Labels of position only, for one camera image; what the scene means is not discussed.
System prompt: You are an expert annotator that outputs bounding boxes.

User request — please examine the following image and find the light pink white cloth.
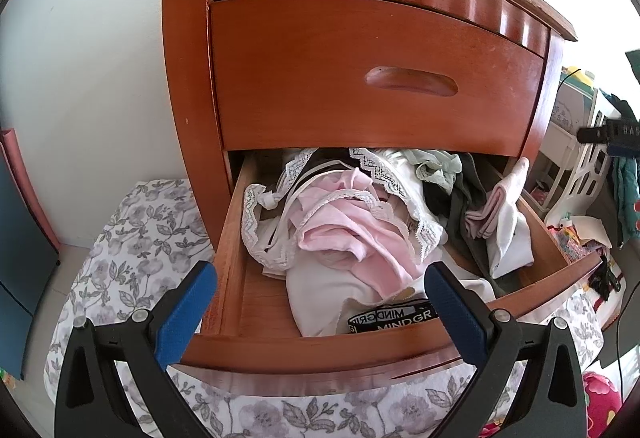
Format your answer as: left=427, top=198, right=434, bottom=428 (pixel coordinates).
left=464, top=157, right=534, bottom=280

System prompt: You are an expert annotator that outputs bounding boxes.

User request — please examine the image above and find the dark black garment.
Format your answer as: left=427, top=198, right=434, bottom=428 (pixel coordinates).
left=422, top=153, right=514, bottom=297

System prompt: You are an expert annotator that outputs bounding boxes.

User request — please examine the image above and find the white plain cloth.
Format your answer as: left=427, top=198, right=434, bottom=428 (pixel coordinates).
left=285, top=257, right=497, bottom=338

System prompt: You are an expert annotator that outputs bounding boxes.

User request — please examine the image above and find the mint green garment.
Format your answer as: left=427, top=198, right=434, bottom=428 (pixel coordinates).
left=401, top=149, right=462, bottom=195

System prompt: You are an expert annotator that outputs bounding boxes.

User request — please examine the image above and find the white plastic rack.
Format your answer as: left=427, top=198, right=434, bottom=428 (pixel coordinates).
left=523, top=123, right=610, bottom=227

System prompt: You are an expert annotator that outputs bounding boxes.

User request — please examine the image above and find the red floral fabric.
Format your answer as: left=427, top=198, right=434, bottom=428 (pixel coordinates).
left=582, top=372, right=622, bottom=438

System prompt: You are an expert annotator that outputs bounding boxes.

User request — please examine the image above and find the dark blue panel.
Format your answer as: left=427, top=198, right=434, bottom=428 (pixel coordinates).
left=0, top=161, right=58, bottom=380

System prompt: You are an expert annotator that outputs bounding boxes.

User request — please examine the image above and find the grey floral bedsheet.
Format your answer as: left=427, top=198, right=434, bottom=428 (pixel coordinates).
left=43, top=178, right=606, bottom=438

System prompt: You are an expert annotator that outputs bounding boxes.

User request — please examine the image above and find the open lower wooden drawer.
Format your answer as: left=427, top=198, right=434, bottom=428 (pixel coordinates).
left=176, top=149, right=604, bottom=376

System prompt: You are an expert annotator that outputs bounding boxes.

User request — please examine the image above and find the white lace-trimmed garment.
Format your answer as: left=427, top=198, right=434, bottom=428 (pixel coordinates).
left=241, top=147, right=447, bottom=279

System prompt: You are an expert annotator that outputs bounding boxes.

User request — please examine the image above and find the pink fabric garment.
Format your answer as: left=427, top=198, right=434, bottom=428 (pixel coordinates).
left=290, top=168, right=426, bottom=298

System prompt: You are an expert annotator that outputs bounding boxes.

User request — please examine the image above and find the brown wooden nightstand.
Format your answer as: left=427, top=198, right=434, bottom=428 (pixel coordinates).
left=162, top=0, right=576, bottom=396

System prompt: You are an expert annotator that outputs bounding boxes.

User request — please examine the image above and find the closed upper wooden drawer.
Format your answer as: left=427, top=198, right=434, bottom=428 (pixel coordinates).
left=210, top=0, right=544, bottom=156

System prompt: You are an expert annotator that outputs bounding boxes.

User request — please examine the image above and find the black mindgrip strap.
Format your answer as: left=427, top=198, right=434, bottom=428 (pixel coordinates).
left=347, top=300, right=442, bottom=335

